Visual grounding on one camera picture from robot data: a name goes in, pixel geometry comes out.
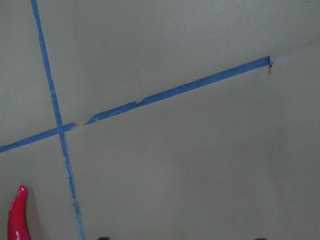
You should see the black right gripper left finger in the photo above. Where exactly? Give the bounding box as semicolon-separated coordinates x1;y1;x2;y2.
97;237;110;240

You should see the red chili pepper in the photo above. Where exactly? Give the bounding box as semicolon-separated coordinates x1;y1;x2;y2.
7;185;31;240

